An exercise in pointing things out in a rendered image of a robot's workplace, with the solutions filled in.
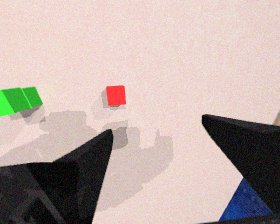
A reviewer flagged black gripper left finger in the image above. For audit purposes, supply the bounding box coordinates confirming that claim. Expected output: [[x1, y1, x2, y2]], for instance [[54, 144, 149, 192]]
[[0, 129, 114, 224]]

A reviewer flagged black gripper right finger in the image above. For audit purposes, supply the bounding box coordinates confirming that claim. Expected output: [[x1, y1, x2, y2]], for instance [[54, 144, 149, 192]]
[[202, 114, 280, 214]]

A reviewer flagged red block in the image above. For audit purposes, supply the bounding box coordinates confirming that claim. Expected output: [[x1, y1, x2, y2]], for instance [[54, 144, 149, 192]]
[[106, 85, 126, 106]]

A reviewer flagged green block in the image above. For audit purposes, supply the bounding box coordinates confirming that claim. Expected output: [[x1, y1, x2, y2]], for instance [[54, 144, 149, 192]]
[[0, 87, 31, 117], [21, 86, 43, 109]]

